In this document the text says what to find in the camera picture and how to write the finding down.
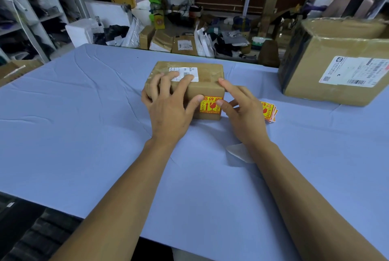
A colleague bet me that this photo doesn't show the red yellow warning sticker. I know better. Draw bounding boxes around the red yellow warning sticker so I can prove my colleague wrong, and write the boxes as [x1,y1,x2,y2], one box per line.
[199,96,224,114]

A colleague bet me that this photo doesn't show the flat cardboard box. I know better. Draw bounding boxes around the flat cardboard box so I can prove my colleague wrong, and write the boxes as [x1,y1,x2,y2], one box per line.
[0,59,44,88]

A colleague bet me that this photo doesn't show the small taped cardboard box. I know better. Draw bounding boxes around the small taped cardboard box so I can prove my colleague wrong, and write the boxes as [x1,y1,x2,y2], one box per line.
[144,61,226,121]

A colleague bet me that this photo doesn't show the brown cardboard piece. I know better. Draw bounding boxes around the brown cardboard piece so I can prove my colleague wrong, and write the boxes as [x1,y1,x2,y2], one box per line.
[258,40,281,68]

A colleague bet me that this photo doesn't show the green plastic item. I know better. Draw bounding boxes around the green plastic item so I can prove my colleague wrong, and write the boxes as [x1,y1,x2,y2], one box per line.
[148,0,168,26]

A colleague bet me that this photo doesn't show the white plastic bags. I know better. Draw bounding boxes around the white plastic bags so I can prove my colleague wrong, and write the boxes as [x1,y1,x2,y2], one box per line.
[194,25,216,58]

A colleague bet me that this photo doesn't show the narrow brown cardboard box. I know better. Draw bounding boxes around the narrow brown cardboard box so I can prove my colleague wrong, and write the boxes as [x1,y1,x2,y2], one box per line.
[139,25,156,51]

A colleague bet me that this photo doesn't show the large cardboard box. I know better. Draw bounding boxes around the large cardboard box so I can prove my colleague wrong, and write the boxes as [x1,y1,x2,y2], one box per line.
[278,17,389,107]

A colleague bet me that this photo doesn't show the white shelving unit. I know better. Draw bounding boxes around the white shelving unit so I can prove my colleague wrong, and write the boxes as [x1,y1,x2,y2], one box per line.
[0,0,89,65]

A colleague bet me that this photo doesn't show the white sticker backing paper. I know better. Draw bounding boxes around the white sticker backing paper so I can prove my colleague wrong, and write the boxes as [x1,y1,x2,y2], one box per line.
[225,143,256,164]

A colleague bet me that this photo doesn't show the white board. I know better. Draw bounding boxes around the white board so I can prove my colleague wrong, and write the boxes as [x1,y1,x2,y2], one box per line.
[84,0,133,29]

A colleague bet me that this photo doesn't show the cardboard box with white wrap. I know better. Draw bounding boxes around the cardboard box with white wrap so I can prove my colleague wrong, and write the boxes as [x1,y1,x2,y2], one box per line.
[149,30,174,53]

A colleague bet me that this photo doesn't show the stack of warning stickers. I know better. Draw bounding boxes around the stack of warning stickers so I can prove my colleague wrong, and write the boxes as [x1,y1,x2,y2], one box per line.
[260,101,278,124]

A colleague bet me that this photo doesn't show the small yellow box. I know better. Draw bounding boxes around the small yellow box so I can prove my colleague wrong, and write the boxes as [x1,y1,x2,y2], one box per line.
[154,11,165,30]

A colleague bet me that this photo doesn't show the person's right forearm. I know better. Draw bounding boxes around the person's right forearm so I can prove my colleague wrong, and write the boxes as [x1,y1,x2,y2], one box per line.
[243,142,387,261]

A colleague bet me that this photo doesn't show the black plastic bag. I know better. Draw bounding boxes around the black plastic bag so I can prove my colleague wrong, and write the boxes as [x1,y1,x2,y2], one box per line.
[102,25,130,46]

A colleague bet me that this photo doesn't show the white foam box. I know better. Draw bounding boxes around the white foam box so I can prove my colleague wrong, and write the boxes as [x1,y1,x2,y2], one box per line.
[65,19,102,48]

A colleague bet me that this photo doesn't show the white poly mailer bag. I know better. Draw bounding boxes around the white poly mailer bag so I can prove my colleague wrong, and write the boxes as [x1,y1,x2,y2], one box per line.
[121,17,145,49]

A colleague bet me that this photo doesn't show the person's left hand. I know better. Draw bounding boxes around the person's left hand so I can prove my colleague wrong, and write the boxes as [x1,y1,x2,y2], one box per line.
[141,71,205,146]

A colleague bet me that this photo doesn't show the white shipping label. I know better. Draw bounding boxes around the white shipping label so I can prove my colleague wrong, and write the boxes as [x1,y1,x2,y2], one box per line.
[318,55,389,88]

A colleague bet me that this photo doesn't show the cardboard box with label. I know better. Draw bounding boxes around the cardboard box with label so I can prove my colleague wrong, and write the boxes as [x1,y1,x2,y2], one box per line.
[171,35,199,56]

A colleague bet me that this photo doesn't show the person's left forearm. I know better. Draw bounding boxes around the person's left forearm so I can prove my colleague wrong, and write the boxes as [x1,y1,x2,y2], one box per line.
[49,139,186,261]

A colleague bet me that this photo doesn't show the person's right hand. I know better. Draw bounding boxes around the person's right hand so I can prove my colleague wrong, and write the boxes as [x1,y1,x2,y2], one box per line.
[216,78,275,149]

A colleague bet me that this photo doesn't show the blue table cloth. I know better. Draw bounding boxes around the blue table cloth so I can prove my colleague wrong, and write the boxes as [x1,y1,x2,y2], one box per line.
[0,43,389,261]

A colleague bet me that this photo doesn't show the black crate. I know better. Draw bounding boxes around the black crate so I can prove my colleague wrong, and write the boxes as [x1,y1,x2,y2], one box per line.
[0,191,83,261]

